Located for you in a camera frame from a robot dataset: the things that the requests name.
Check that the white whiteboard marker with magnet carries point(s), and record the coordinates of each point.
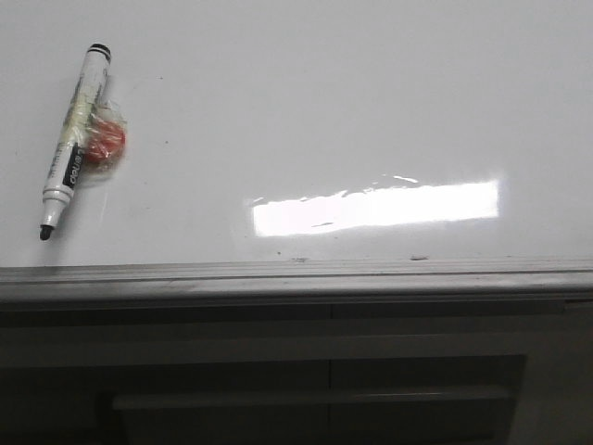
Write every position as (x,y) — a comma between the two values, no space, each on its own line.
(93,130)

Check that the white whiteboard with aluminium frame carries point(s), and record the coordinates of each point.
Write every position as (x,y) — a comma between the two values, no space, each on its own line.
(304,152)

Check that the grey metal stand frame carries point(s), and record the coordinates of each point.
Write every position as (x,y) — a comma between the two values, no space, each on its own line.
(450,372)

